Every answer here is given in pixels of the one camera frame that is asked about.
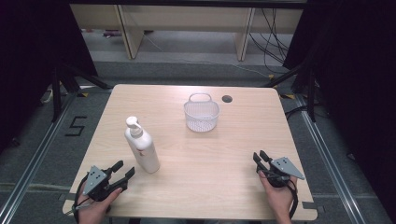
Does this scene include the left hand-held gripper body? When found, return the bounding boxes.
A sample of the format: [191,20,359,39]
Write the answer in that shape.
[81,165,129,203]

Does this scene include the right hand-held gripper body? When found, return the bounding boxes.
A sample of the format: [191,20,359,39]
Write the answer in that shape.
[257,156,305,189]

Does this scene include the white pump bottle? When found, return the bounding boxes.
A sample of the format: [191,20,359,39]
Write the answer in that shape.
[124,116,162,175]

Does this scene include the person's right hand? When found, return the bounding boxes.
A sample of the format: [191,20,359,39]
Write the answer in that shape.
[258,170,299,224]

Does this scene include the person's left hand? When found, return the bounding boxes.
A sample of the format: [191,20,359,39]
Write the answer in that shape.
[76,186,123,224]

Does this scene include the black metal stand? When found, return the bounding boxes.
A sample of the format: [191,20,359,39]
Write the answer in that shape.
[262,59,318,123]
[49,62,113,123]

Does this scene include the black curtain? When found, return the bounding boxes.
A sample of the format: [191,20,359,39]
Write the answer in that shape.
[282,0,396,216]
[0,0,99,153]

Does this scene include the beige wooden desk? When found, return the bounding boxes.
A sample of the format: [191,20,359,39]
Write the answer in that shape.
[69,3,304,62]

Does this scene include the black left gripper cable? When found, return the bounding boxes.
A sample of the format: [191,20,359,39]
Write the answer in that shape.
[72,174,92,224]

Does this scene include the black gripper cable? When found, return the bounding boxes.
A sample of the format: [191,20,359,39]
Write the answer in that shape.
[286,178,300,220]
[72,174,92,224]

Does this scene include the grey wrist cord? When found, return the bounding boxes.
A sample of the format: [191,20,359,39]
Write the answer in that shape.
[64,202,94,217]

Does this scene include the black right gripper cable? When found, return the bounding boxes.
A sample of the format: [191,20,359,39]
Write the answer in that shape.
[286,178,300,220]

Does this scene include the metal floor rail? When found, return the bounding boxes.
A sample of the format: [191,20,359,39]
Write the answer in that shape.
[295,94,366,224]
[0,91,78,224]

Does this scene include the black floor cable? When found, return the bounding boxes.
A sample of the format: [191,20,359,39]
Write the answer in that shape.
[284,105,312,120]

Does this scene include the hanging black cables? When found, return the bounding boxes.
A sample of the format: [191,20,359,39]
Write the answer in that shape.
[248,7,291,75]

